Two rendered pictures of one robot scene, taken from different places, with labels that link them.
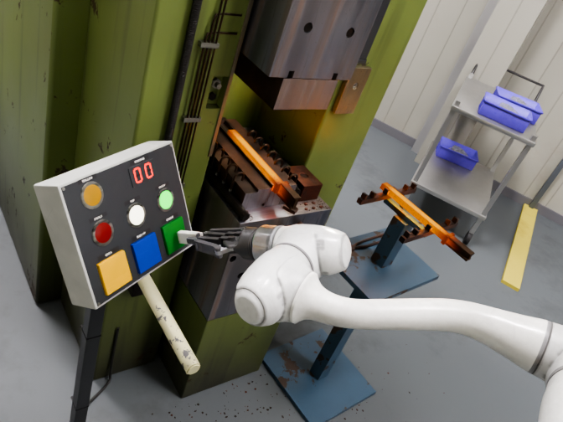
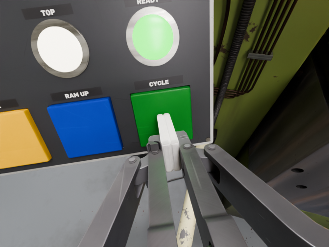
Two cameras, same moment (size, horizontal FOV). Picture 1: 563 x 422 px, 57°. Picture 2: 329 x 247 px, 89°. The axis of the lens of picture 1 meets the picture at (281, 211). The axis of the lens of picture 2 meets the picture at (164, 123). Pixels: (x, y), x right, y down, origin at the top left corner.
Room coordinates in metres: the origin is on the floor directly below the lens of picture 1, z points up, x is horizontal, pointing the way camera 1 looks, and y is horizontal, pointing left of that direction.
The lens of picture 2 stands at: (0.95, 0.10, 1.18)
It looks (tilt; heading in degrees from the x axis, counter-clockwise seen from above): 55 degrees down; 67
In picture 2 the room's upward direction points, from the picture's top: 6 degrees counter-clockwise
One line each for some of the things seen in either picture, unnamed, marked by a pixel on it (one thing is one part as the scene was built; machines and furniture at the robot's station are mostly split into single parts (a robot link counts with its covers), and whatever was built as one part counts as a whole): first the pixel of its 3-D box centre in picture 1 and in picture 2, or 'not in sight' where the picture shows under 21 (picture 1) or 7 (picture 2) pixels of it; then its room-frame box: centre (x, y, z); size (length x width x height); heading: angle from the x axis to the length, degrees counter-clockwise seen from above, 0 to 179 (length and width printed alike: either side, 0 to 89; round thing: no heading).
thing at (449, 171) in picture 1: (472, 146); not in sight; (3.79, -1.17, 0.50); 1.07 x 0.64 x 1.01; 162
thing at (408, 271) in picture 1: (379, 263); not in sight; (1.64, -0.42, 0.71); 0.40 x 0.30 x 0.02; 139
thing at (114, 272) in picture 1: (113, 272); (12, 139); (0.81, 0.29, 1.01); 0.07 x 0.05 x 0.07; 161
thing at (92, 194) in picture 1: (92, 195); not in sight; (0.84, 0.38, 1.16); 0.05 x 0.03 x 0.04; 136
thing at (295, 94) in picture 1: (267, 61); not in sight; (1.56, 0.20, 1.32); 0.42 x 0.20 x 0.10; 46
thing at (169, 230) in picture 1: (173, 235); (163, 116); (1.00, 0.23, 1.01); 0.07 x 0.05 x 0.07; 161
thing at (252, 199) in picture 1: (237, 159); not in sight; (1.56, 0.20, 0.96); 0.42 x 0.20 x 0.09; 46
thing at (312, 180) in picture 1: (301, 182); not in sight; (1.58, -0.03, 0.95); 0.12 x 0.09 x 0.07; 46
